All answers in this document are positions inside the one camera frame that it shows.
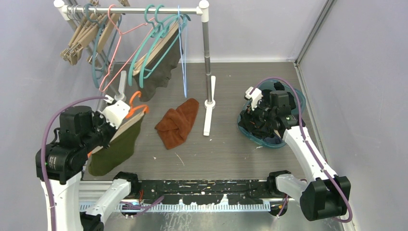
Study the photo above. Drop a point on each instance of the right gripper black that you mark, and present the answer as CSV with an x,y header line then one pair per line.
x,y
247,115

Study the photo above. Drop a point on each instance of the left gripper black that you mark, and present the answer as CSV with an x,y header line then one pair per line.
x,y
99,117

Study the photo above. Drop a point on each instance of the olive green underwear cream waistband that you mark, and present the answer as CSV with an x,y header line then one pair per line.
x,y
122,147

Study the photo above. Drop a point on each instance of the navy underwear cream waistband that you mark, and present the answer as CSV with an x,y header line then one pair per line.
x,y
273,138

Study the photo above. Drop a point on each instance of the orange hanger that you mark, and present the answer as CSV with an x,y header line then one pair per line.
x,y
135,114

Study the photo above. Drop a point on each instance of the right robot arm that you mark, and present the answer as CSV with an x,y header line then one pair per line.
x,y
323,193

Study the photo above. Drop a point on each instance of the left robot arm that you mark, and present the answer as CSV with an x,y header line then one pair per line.
x,y
59,166

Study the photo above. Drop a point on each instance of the teal hanger left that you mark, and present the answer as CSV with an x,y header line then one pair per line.
x,y
105,24

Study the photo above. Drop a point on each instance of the teal hanger right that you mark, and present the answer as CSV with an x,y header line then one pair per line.
x,y
166,34

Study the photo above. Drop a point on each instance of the teal laundry basket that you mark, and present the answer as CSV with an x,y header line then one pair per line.
x,y
300,104

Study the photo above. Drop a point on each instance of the brown towel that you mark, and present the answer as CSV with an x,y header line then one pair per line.
x,y
176,124

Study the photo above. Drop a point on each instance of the beige wooden hangers bunch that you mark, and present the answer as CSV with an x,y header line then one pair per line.
x,y
84,34

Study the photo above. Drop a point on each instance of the white garment rack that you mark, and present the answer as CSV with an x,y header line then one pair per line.
x,y
202,10

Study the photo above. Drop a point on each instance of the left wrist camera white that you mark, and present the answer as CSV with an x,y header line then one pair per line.
x,y
115,112

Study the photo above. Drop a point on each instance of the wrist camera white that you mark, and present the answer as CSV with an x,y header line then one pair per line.
x,y
115,112
253,95

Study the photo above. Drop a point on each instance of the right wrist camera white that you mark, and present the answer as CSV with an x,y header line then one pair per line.
x,y
253,95

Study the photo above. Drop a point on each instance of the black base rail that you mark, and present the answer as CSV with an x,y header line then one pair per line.
x,y
205,192

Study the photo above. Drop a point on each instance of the light blue wire hanger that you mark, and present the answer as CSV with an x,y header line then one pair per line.
x,y
182,55

